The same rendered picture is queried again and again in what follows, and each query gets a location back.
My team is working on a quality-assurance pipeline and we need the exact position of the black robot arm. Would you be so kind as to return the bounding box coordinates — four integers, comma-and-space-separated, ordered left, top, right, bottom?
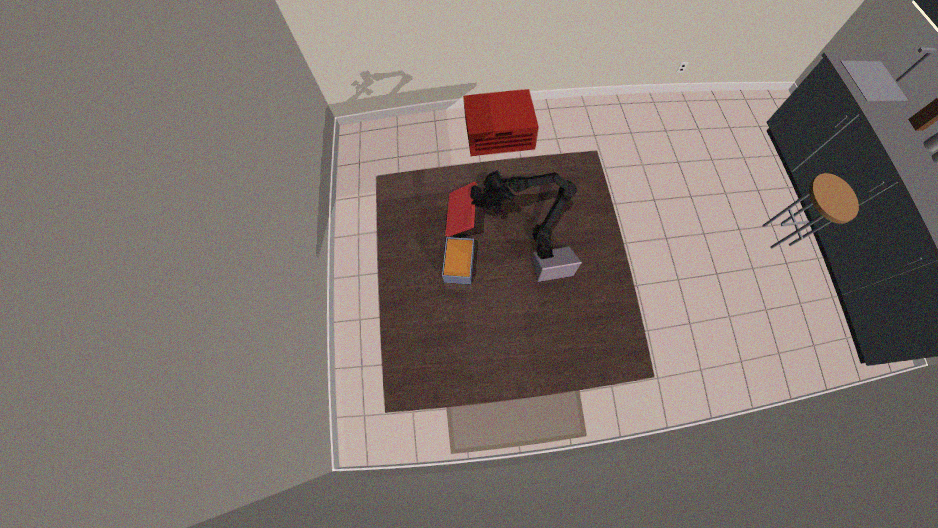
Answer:
483, 170, 577, 259

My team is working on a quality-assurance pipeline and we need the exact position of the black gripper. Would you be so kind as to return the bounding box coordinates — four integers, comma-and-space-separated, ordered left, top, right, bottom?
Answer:
470, 186, 502, 213

